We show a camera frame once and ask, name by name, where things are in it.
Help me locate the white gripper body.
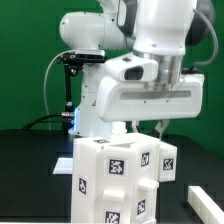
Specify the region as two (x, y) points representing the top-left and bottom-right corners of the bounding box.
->
(96, 74), (204, 122)

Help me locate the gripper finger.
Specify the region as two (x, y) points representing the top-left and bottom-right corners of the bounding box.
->
(131, 121), (139, 133)
(154, 119), (170, 139)

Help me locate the white cabinet door panel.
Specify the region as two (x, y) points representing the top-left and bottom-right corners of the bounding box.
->
(133, 135), (160, 224)

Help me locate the white cabinet box body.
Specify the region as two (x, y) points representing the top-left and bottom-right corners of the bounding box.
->
(71, 132), (160, 224)

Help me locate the white door panel front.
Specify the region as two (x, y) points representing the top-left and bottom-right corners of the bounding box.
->
(94, 144), (136, 224)

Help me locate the white cabinet block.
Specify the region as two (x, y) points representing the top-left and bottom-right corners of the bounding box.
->
(159, 142), (177, 182)

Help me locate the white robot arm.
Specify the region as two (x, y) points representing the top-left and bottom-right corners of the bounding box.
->
(60, 0), (215, 137)

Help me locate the white marker sheet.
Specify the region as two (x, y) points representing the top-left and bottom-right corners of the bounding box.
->
(53, 157), (73, 175)

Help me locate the white bar piece right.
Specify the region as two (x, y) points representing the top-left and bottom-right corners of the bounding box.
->
(187, 186), (224, 224)

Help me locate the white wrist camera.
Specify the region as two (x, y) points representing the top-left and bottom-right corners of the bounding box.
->
(105, 53), (159, 82)

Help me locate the black camera on stand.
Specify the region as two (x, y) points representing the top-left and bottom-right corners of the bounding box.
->
(56, 49), (107, 137)

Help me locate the grey corrugated cable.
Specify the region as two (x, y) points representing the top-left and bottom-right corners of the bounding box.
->
(182, 8), (219, 68)

